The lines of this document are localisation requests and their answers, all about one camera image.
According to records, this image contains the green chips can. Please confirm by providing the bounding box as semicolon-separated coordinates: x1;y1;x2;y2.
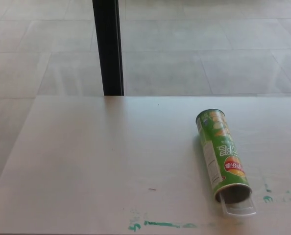
195;108;253;204

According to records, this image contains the black vertical post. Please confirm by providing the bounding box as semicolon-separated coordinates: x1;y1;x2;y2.
92;0;125;96

